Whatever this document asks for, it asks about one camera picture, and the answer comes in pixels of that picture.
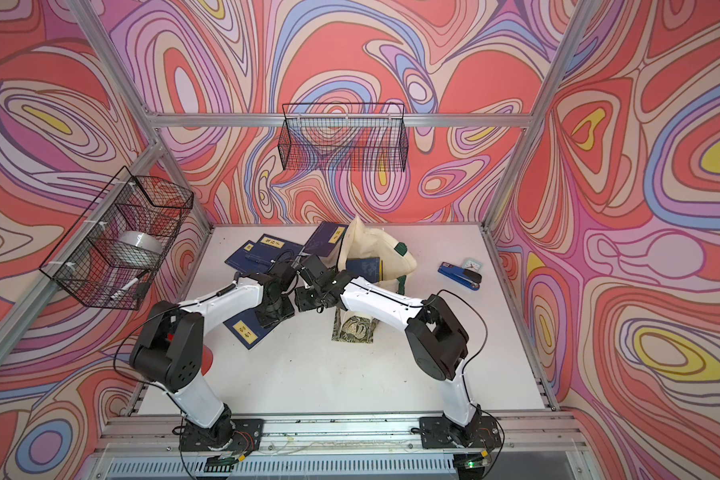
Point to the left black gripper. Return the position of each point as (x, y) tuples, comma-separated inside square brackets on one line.
[(290, 311)]

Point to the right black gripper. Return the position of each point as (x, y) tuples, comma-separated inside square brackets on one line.
[(301, 301)]

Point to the cream canvas bag green handles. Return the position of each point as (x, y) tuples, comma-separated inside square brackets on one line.
[(381, 259)]

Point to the blue book vertical yellow label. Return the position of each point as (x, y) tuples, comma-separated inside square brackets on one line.
[(370, 268)]

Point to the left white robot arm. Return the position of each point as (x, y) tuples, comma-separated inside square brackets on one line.
[(169, 349)]

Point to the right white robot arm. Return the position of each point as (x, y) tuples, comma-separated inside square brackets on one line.
[(437, 339)]

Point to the navy book under stack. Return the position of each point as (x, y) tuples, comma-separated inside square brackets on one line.
[(242, 260)]

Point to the red cup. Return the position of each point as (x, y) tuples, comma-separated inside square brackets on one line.
[(206, 360)]

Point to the blue stapler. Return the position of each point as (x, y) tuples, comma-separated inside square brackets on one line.
[(463, 276)]

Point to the silver tape roll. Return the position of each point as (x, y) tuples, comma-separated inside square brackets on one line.
[(136, 250)]

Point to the white marker pen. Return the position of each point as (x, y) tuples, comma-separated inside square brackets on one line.
[(125, 291)]

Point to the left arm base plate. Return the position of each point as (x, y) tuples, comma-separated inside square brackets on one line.
[(228, 435)]

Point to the back black wire basket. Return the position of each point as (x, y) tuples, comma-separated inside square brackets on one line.
[(344, 136)]

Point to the black wire basket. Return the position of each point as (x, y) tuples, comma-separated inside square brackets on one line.
[(344, 136), (86, 269)]

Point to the left black wire basket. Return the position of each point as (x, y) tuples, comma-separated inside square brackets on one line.
[(86, 269)]

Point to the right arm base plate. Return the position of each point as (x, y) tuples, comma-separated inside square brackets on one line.
[(438, 432)]

